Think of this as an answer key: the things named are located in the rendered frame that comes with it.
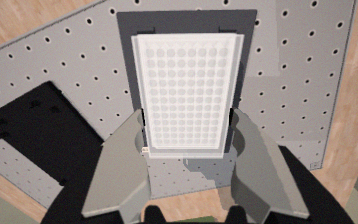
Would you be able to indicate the black rectangular frame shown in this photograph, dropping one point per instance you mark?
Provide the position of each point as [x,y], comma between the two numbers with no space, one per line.
[51,133]

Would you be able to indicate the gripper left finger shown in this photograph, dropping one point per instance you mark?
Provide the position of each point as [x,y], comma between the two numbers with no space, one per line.
[111,186]

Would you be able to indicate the grey perforated base plate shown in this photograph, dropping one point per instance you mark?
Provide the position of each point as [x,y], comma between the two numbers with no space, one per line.
[291,87]

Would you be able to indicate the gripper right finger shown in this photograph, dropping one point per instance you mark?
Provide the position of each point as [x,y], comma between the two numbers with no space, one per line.
[272,185]

